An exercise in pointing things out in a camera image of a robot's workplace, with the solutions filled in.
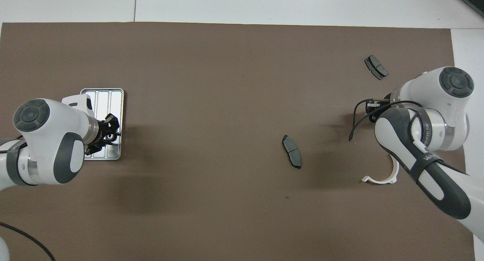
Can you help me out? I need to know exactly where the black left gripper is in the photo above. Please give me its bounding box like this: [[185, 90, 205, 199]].
[[85, 113, 121, 155]]

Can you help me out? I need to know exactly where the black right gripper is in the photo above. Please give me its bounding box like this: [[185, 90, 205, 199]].
[[365, 98, 392, 124]]

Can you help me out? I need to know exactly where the silver metal tray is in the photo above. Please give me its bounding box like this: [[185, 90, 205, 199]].
[[75, 88, 124, 161]]

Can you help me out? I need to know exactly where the dark grey brake pad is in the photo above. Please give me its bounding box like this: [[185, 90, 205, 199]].
[[364, 55, 389, 80], [282, 135, 302, 169]]

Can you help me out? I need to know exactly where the brown paper mat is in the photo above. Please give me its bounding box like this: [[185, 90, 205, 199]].
[[0, 22, 475, 261]]

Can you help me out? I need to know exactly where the grey ribbed metal block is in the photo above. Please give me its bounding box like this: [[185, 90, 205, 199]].
[[456, 0, 484, 17]]

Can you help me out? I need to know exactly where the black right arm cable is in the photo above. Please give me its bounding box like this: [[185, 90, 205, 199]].
[[349, 98, 424, 142]]

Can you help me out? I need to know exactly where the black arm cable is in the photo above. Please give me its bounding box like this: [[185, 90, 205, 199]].
[[0, 221, 56, 261], [349, 98, 424, 142]]

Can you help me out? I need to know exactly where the white curved plastic bracket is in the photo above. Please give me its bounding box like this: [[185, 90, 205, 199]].
[[361, 155, 400, 185]]

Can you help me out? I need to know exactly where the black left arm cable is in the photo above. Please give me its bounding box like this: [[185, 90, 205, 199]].
[[0, 221, 56, 261]]

